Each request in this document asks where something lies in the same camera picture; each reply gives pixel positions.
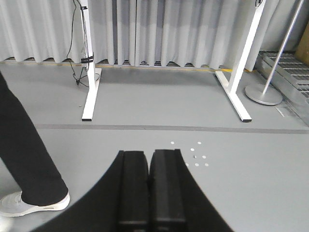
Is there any black hanging cable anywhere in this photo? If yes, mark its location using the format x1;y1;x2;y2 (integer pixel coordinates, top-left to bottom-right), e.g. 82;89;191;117
65;0;100;87

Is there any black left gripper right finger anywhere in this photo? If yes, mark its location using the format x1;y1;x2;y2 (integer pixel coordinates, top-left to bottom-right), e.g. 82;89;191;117
149;150;186;232

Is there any white grey sneaker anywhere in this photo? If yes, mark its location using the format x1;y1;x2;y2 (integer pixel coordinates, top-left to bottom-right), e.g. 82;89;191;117
0;191;70;218

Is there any silver floor lamp stand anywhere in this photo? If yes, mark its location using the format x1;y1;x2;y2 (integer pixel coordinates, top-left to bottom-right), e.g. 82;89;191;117
244;0;304;106

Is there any black trouser leg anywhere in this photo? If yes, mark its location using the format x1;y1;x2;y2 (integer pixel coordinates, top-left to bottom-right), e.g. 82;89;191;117
0;77;69;206

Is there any white table leg right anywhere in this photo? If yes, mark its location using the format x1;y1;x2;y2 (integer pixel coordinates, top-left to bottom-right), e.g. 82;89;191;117
215;0;266;122

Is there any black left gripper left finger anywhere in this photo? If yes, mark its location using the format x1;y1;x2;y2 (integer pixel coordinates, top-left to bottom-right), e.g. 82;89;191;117
118;151;149;232

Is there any white table leg left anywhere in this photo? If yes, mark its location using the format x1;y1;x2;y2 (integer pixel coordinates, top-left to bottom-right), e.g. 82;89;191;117
80;0;102;121

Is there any white table leg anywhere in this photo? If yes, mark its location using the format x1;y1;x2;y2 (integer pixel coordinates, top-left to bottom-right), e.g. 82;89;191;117
80;0;102;121
215;0;266;122

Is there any white pleated curtain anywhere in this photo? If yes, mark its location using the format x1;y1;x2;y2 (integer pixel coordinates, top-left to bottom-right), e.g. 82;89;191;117
0;0;309;69

